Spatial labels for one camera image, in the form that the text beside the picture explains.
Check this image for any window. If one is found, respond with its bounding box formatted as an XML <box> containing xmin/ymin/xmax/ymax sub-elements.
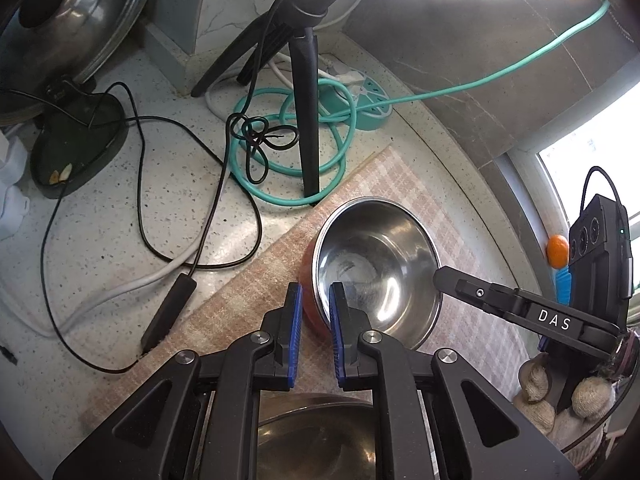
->
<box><xmin>510</xmin><ymin>110</ymin><xmax>640</xmax><ymax>311</ymax></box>

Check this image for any black inline cable controller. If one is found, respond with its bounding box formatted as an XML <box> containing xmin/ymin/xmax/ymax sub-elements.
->
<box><xmin>140</xmin><ymin>274</ymin><xmax>197</xmax><ymax>353</ymax></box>

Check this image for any stainless steel bowl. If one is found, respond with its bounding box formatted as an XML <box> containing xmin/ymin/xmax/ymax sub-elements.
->
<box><xmin>256</xmin><ymin>394</ymin><xmax>381</xmax><ymax>480</ymax></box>

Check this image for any orange fruit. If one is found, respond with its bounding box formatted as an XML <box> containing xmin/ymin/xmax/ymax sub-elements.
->
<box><xmin>546</xmin><ymin>234</ymin><xmax>570</xmax><ymax>268</ymax></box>

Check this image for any white plug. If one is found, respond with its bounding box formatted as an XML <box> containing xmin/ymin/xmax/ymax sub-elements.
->
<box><xmin>327</xmin><ymin>62</ymin><xmax>363</xmax><ymax>86</ymax></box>

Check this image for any steel pot lid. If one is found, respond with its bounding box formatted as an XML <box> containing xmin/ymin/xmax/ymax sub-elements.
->
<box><xmin>0</xmin><ymin>0</ymin><xmax>161</xmax><ymax>126</ymax></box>

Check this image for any red steel bowl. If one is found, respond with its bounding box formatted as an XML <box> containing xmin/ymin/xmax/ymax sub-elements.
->
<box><xmin>300</xmin><ymin>196</ymin><xmax>444</xmax><ymax>352</ymax></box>

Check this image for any black tripod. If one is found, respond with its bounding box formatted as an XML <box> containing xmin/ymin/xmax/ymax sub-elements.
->
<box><xmin>191</xmin><ymin>0</ymin><xmax>373</xmax><ymax>200</ymax></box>

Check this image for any person's right hand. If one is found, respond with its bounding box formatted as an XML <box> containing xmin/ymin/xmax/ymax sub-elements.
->
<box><xmin>517</xmin><ymin>352</ymin><xmax>621</xmax><ymax>456</ymax></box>

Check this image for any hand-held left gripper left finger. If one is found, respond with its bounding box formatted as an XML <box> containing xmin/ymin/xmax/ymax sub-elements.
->
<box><xmin>52</xmin><ymin>282</ymin><xmax>306</xmax><ymax>480</ymax></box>

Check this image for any black cable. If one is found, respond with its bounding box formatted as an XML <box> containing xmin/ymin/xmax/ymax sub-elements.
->
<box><xmin>0</xmin><ymin>81</ymin><xmax>263</xmax><ymax>375</ymax></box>

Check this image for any teal cable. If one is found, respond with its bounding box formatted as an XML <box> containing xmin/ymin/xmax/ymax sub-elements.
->
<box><xmin>230</xmin><ymin>0</ymin><xmax>613</xmax><ymax>207</ymax></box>

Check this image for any black oval tray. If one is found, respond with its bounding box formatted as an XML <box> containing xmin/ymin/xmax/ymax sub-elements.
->
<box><xmin>30</xmin><ymin>91</ymin><xmax>130</xmax><ymax>201</ymax></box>

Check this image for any blue ribbed cup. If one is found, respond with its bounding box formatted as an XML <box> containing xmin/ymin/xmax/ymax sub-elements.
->
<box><xmin>555</xmin><ymin>266</ymin><xmax>572</xmax><ymax>306</ymax></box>

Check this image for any white cable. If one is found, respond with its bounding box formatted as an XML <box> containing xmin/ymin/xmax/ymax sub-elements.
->
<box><xmin>0</xmin><ymin>259</ymin><xmax>181</xmax><ymax>337</ymax></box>

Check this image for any teal power strip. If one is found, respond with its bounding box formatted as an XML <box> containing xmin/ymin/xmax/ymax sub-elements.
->
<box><xmin>320</xmin><ymin>74</ymin><xmax>392</xmax><ymax>131</ymax></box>

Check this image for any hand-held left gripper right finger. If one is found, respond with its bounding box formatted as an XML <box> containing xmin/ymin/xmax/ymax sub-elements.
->
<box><xmin>326</xmin><ymin>281</ymin><xmax>581</xmax><ymax>480</ymax></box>

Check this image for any beige checked tablecloth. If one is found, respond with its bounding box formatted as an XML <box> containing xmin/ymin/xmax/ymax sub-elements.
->
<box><xmin>80</xmin><ymin>145</ymin><xmax>531</xmax><ymax>461</ymax></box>

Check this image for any white plastic piece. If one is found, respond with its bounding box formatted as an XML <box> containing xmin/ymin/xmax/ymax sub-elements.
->
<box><xmin>0</xmin><ymin>132</ymin><xmax>30</xmax><ymax>241</ymax></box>

